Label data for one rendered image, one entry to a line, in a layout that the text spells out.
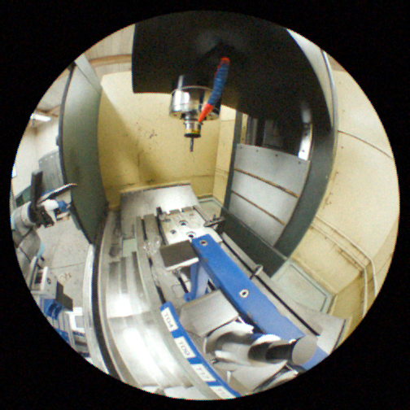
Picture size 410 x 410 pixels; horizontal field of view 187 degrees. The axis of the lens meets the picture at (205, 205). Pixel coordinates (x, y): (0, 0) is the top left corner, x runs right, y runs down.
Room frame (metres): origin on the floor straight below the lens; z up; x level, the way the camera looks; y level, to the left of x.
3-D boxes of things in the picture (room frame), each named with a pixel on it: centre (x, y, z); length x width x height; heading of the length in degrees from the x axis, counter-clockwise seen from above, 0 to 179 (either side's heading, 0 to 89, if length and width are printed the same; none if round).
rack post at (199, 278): (0.15, 0.00, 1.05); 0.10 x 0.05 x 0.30; 122
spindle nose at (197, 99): (0.39, 0.06, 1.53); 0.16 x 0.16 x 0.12
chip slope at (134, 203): (0.95, 0.42, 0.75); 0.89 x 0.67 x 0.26; 122
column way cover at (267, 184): (0.63, -0.32, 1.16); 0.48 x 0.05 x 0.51; 32
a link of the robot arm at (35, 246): (-0.05, 0.60, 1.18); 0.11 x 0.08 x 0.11; 16
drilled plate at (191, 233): (0.45, 0.08, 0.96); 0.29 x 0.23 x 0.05; 32
